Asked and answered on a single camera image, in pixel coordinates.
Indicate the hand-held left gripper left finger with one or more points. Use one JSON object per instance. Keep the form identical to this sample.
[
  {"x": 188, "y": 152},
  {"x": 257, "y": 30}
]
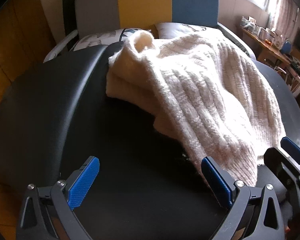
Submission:
[{"x": 83, "y": 182}]

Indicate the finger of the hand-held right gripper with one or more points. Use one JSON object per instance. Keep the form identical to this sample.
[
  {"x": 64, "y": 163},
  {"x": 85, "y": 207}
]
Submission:
[
  {"x": 277, "y": 161},
  {"x": 293, "y": 150}
]

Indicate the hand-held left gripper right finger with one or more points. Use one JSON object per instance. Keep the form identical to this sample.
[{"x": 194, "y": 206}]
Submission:
[{"x": 216, "y": 182}]

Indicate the cream knit sweater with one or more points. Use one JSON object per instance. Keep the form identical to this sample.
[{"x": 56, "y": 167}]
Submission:
[{"x": 190, "y": 92}]

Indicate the cluttered wooden desk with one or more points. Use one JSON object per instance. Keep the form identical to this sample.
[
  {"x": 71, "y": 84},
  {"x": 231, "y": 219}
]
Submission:
[{"x": 267, "y": 51}]

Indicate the blue round object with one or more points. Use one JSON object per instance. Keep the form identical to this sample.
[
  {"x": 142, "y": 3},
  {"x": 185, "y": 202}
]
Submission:
[{"x": 286, "y": 47}]

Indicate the pale patterned curtain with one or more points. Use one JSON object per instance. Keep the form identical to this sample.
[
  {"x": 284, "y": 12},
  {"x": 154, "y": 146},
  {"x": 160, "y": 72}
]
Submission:
[{"x": 285, "y": 12}]

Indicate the leaf print pillow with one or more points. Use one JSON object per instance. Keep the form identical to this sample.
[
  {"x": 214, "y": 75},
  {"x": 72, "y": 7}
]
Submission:
[{"x": 100, "y": 38}]

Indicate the white deer print pillow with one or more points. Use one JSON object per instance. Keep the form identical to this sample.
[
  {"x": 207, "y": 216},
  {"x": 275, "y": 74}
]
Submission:
[{"x": 172, "y": 30}]

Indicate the wooden wardrobe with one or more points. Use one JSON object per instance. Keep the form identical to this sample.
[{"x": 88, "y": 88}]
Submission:
[{"x": 20, "y": 35}]

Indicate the grey yellow blue headboard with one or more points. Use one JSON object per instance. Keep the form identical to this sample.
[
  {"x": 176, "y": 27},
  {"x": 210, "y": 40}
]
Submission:
[{"x": 145, "y": 2}]

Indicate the grey bed frame rail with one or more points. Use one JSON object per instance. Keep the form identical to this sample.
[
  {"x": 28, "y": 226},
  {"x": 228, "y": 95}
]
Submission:
[{"x": 232, "y": 40}]

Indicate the white bed rail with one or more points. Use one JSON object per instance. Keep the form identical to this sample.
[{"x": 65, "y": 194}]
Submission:
[{"x": 62, "y": 42}]

